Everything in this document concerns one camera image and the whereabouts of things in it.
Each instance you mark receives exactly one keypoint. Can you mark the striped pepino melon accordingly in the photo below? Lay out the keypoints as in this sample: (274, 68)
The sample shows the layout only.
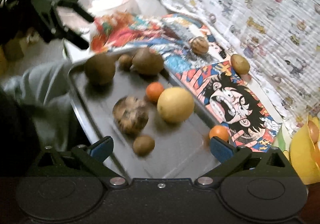
(199, 45)
(131, 115)

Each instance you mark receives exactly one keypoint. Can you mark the dark brown kiwi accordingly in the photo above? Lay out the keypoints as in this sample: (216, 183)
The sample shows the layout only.
(100, 69)

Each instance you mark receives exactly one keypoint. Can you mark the yellow-green mango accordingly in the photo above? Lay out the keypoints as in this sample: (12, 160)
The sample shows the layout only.
(240, 64)

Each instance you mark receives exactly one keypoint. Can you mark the yellow plastic bowl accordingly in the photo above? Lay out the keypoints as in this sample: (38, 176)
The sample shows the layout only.
(304, 153)

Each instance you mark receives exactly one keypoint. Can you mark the tiny brown kiwi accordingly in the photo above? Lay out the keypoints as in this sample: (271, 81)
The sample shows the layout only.
(143, 145)

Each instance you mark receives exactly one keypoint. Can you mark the dark metal baking tray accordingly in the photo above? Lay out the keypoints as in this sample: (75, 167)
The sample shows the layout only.
(158, 126)

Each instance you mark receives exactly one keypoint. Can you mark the large brown kiwi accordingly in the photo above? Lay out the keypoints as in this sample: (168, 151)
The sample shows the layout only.
(147, 61)

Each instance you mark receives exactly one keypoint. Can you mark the Winnie the Pooh drawing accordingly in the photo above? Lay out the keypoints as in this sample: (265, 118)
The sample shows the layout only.
(283, 139)

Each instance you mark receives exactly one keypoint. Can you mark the small orange mandarin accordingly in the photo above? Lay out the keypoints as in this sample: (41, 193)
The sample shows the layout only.
(153, 91)

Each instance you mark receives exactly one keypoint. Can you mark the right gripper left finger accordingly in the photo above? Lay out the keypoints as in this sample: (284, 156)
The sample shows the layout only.
(83, 161)

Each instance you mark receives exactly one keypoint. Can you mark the colourful anime drawing mat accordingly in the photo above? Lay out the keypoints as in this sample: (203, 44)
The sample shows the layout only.
(210, 77)

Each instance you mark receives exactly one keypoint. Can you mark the grey sleeve forearm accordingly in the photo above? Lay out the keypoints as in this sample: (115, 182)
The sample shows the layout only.
(43, 93)

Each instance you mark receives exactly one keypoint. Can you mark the small brown kiwi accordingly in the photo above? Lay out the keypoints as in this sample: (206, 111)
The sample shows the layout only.
(125, 62)

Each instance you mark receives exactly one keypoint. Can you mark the yellow lemon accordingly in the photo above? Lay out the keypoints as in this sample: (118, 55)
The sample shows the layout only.
(175, 105)

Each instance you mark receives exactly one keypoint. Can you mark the white cartoon print blanket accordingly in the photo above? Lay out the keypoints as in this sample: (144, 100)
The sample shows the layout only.
(279, 38)

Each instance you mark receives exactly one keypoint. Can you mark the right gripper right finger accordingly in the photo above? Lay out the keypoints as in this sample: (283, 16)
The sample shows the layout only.
(241, 161)

